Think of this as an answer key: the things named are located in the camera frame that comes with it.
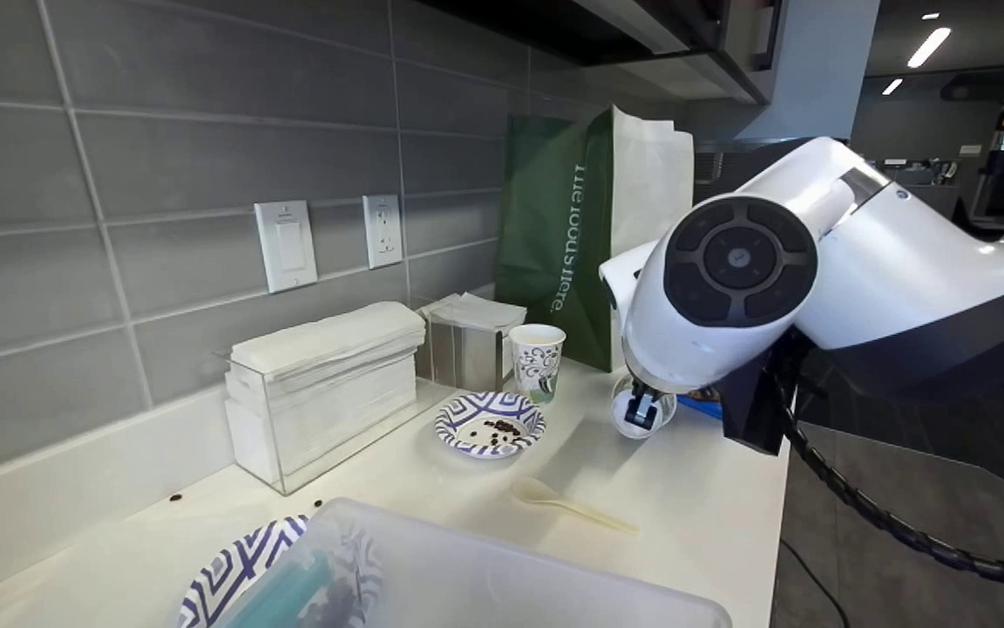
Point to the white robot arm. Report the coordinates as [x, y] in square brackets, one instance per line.
[829, 244]

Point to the blue snack box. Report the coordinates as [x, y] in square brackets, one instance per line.
[707, 406]

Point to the blue patterned paper plate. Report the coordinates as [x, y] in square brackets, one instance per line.
[491, 424]

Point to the green white paper bag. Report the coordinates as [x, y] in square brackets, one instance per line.
[579, 192]

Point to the clear plastic bin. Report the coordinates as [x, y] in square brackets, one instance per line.
[359, 565]

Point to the white outlet plate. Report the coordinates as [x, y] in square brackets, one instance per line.
[383, 231]

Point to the beige plastic spoon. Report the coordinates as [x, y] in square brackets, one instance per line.
[537, 493]

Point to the patterned paper coffee cup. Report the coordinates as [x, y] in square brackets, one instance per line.
[638, 410]

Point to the metal napkin holder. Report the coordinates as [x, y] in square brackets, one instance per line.
[464, 338]

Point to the upright patterned paper cup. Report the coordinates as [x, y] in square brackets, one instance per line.
[536, 359]

